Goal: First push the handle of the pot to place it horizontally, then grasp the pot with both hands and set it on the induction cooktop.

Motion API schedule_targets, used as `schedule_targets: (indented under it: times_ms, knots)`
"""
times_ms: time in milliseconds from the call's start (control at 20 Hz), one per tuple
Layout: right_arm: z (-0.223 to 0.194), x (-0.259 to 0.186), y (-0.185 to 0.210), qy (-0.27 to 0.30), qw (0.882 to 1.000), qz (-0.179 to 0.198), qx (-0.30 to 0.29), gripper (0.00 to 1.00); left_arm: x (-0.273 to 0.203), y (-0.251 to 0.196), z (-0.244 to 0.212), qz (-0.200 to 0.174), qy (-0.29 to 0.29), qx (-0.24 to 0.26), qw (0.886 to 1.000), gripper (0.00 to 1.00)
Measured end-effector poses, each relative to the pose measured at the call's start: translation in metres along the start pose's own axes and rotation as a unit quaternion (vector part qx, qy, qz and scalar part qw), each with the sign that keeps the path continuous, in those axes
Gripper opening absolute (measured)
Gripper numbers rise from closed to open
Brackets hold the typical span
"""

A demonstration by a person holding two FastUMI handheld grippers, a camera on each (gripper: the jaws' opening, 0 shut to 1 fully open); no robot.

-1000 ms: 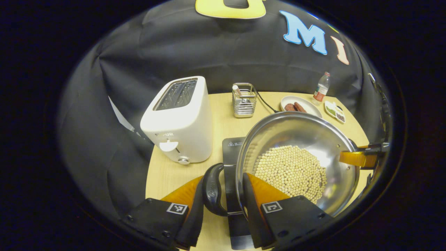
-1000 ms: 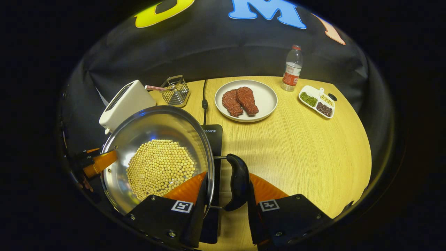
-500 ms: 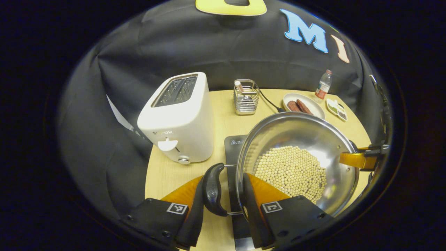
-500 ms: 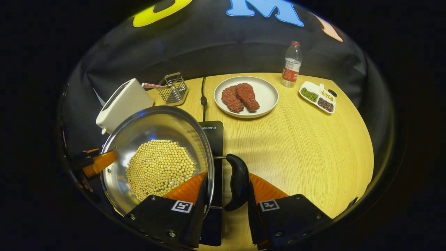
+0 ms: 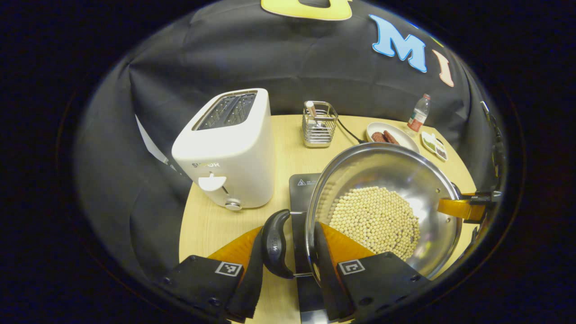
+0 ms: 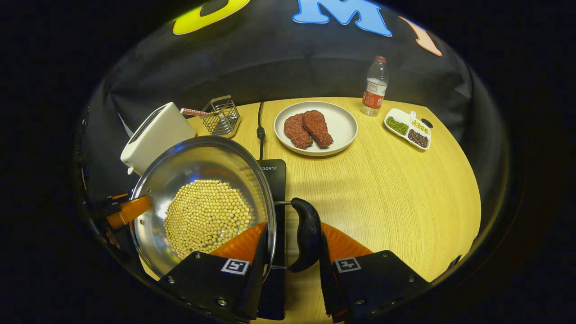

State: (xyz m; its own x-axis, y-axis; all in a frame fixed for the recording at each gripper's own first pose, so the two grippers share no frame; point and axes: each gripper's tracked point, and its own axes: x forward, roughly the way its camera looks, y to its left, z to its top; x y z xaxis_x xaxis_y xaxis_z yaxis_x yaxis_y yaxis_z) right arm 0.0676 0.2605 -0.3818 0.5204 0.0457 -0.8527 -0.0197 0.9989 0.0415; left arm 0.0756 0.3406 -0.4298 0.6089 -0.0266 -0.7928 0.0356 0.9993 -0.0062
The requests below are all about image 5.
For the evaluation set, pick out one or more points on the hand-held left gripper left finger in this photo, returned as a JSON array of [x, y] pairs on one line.
[[249, 288]]

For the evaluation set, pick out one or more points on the white toaster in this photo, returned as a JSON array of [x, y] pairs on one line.
[[234, 153]]

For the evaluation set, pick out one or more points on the brown meat patty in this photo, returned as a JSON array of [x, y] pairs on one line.
[[391, 137], [379, 137]]

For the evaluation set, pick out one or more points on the black induction cooktop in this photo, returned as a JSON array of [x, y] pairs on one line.
[[301, 193]]

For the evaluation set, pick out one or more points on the white round plate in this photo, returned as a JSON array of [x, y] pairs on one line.
[[400, 135]]

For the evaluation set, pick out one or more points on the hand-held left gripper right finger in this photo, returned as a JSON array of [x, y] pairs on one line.
[[330, 283]]

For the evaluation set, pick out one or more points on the stainless steel pot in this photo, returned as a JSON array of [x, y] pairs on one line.
[[387, 168]]

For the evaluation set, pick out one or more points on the pile of green beans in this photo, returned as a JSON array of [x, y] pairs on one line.
[[429, 145]]

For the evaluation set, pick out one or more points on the clear plastic water bottle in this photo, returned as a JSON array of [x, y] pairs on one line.
[[418, 114]]

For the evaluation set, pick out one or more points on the pile of yellow soybeans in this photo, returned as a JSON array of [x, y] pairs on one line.
[[375, 222]]

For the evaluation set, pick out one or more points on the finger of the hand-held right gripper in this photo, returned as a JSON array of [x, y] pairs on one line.
[[463, 208]]

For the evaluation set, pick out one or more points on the pile of dark red beans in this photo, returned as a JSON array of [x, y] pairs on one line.
[[441, 154]]

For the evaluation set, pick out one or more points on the white divided dish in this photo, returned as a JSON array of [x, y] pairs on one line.
[[434, 146]]

